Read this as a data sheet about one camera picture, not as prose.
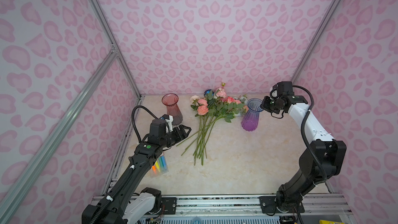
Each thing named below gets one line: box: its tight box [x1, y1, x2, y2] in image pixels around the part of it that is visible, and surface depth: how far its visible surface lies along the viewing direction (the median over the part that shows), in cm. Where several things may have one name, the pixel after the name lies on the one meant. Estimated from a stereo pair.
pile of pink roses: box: [176, 81, 249, 166], surface depth 106 cm
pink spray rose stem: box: [197, 98, 209, 166], surface depth 103 cm
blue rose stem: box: [203, 89, 215, 105], surface depth 112 cm
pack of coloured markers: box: [151, 152, 169, 176], surface depth 86 cm
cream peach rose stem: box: [190, 94, 201, 108], surface depth 112 cm
